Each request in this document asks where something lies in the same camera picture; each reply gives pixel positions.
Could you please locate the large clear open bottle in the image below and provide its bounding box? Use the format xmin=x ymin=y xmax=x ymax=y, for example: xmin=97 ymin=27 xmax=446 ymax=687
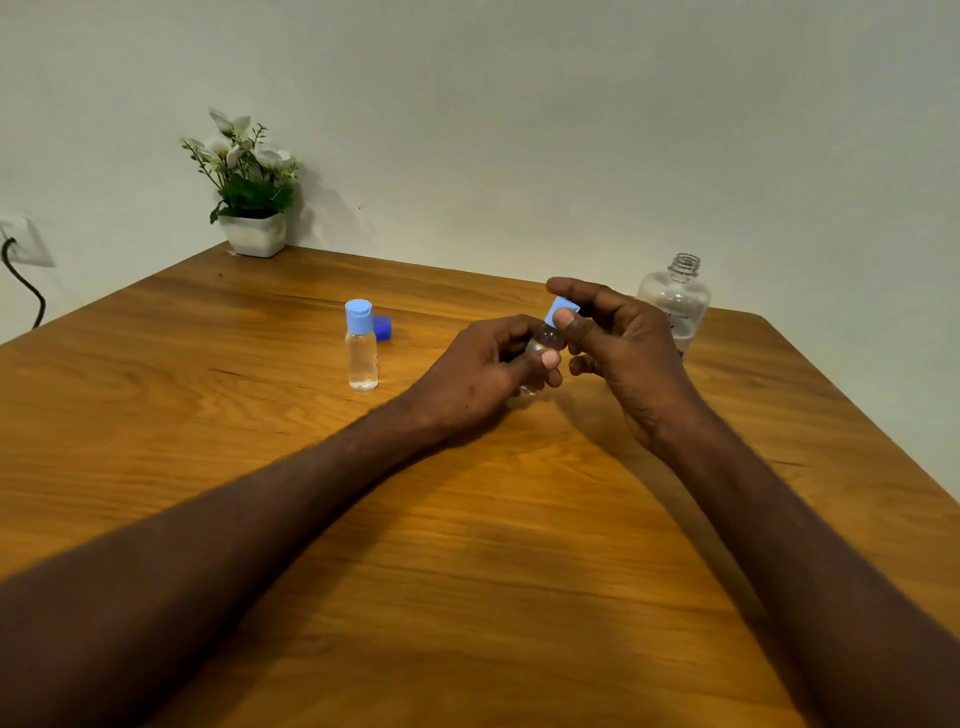
xmin=636 ymin=253 xmax=712 ymax=357

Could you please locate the black power cable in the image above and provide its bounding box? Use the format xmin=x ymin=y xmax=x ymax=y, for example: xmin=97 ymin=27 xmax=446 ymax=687
xmin=0 ymin=237 xmax=48 ymax=330

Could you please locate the white flower plant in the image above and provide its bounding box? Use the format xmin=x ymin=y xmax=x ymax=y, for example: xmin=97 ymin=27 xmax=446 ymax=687
xmin=180 ymin=108 xmax=300 ymax=225

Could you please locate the person's right hand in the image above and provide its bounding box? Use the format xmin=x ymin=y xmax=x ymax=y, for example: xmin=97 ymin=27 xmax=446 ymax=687
xmin=546 ymin=276 xmax=702 ymax=451

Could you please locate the white wall socket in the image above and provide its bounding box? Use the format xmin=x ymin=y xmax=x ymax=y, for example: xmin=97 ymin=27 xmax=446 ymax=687
xmin=0 ymin=215 xmax=57 ymax=269

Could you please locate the person's left forearm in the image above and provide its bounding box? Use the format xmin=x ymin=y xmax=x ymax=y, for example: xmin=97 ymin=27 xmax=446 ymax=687
xmin=0 ymin=393 xmax=451 ymax=728

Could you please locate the person's left hand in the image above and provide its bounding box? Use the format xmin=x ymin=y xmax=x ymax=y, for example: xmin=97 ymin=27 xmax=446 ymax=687
xmin=402 ymin=315 xmax=564 ymax=445

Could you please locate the small clear bottle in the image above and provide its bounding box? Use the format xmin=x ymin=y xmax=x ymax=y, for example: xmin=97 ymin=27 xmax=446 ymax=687
xmin=520 ymin=322 xmax=567 ymax=396

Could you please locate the small bottle with blue cap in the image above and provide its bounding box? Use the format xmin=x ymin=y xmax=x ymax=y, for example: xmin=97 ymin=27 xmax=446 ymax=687
xmin=345 ymin=299 xmax=379 ymax=393

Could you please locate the person's right forearm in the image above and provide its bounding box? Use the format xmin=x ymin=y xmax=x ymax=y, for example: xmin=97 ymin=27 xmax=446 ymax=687
xmin=646 ymin=397 xmax=960 ymax=728

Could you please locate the white square plant pot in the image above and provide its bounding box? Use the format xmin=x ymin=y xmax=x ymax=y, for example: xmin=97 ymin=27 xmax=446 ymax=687
xmin=219 ymin=212 xmax=288 ymax=259

